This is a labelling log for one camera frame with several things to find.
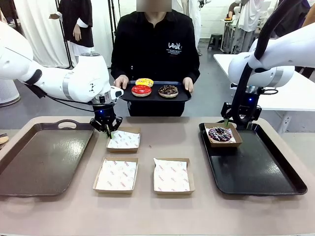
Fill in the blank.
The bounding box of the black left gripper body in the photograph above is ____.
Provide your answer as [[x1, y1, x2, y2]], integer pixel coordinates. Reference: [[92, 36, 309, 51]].
[[94, 104, 117, 127]]

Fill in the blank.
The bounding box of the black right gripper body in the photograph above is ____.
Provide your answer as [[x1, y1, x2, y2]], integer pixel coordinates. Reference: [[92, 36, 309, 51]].
[[242, 94, 260, 119]]

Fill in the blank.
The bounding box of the purple glazed donut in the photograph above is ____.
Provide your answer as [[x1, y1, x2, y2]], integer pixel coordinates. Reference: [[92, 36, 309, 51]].
[[208, 126, 232, 143]]

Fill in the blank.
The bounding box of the kraft cardboard food box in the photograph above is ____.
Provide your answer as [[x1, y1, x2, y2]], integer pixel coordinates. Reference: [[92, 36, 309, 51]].
[[153, 157, 195, 196], [203, 122, 243, 148], [106, 127, 141, 153], [93, 156, 140, 194]]

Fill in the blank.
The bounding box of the red glazed donut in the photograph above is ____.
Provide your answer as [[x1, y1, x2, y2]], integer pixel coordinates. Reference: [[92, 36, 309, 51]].
[[131, 84, 153, 98]]

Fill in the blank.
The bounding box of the small black serving tray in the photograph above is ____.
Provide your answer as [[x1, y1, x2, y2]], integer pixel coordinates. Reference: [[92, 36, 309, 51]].
[[119, 80, 192, 102]]

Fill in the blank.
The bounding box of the cardboard box with smile paper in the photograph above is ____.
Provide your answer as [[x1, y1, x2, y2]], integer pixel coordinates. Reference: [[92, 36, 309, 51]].
[[95, 158, 138, 191]]

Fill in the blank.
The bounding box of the yellow sprinkled donut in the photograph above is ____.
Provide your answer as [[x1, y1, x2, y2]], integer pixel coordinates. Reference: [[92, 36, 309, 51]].
[[135, 78, 155, 87]]

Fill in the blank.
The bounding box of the chocolate nut topped donut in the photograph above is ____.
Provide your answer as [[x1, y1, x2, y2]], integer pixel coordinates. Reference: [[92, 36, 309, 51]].
[[157, 85, 179, 98]]

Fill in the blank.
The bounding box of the person left forearm black sleeve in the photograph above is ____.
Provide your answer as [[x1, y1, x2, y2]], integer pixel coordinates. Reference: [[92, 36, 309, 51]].
[[183, 61, 200, 81]]

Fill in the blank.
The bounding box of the person right forearm black sleeve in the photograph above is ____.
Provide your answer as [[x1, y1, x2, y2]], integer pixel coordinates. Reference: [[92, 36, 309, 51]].
[[110, 61, 130, 81]]

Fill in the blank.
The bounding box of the large black plastic tray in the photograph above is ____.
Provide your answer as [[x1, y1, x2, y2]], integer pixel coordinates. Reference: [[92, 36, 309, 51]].
[[198, 122, 308, 197]]

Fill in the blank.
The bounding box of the person right hand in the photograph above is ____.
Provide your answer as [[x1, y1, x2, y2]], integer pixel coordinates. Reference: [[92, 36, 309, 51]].
[[113, 75, 129, 89]]

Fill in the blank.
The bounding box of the person left hand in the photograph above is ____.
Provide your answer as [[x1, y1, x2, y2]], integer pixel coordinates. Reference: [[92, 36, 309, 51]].
[[182, 77, 194, 93]]

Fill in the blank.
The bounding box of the white work table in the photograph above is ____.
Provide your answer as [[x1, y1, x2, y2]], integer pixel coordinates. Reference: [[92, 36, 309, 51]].
[[213, 53, 315, 135]]

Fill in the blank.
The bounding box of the dark plastic stool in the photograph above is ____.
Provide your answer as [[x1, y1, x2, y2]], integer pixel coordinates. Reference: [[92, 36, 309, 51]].
[[208, 33, 223, 51]]

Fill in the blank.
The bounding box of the person body in black clothing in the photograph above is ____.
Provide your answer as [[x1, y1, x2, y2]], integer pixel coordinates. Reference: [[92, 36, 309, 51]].
[[110, 0, 200, 117]]

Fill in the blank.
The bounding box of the mannequin in white shirt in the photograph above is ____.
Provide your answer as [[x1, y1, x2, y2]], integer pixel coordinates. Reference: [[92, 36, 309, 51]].
[[232, 0, 266, 55]]

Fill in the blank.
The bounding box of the black light stand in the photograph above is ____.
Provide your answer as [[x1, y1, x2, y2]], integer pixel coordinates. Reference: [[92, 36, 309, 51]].
[[108, 0, 119, 67]]

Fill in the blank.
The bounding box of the white hanging coat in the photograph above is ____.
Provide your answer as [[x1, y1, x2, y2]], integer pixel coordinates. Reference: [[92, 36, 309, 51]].
[[172, 0, 202, 47]]

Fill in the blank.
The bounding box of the mannequin in black top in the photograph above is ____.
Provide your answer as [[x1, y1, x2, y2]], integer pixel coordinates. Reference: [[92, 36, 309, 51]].
[[48, 0, 95, 67]]

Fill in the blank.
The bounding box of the white backdrop curtain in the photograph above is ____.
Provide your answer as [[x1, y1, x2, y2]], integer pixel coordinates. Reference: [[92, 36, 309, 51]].
[[13, 0, 116, 69]]

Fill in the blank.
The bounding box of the black right arm cable sleeve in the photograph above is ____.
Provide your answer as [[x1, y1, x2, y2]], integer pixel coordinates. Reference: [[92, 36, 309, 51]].
[[230, 0, 303, 130]]

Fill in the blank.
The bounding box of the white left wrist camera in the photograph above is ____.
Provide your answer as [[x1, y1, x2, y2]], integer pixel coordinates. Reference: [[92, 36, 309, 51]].
[[110, 86, 125, 98]]

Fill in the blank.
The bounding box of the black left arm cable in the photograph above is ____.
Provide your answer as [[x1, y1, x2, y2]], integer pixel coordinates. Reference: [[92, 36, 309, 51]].
[[24, 82, 116, 114]]

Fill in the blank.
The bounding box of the brown plastic tray with handles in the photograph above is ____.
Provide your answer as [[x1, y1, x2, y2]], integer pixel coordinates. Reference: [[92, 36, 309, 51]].
[[0, 119, 95, 197]]

